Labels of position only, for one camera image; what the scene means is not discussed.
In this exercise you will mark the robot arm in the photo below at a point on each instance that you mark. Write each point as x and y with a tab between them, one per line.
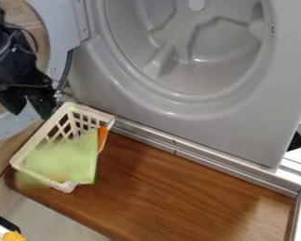
0	40

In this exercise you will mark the yellow and black tool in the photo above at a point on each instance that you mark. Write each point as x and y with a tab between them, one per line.
4	230

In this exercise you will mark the orange cloth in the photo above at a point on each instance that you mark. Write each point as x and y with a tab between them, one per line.
102	138

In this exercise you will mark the white basket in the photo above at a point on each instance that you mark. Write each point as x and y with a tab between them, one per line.
69	120

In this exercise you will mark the green cloth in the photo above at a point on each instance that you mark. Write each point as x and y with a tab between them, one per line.
63	160

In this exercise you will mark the washing machine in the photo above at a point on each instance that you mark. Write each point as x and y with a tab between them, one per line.
190	78

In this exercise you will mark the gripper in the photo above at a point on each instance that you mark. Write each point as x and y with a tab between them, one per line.
15	75

